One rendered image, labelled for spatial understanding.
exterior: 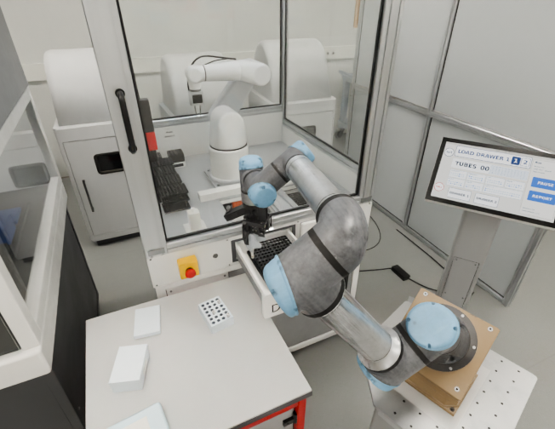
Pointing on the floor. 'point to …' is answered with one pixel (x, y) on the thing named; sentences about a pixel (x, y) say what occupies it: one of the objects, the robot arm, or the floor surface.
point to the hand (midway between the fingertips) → (250, 247)
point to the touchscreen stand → (466, 257)
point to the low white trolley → (199, 365)
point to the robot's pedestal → (434, 404)
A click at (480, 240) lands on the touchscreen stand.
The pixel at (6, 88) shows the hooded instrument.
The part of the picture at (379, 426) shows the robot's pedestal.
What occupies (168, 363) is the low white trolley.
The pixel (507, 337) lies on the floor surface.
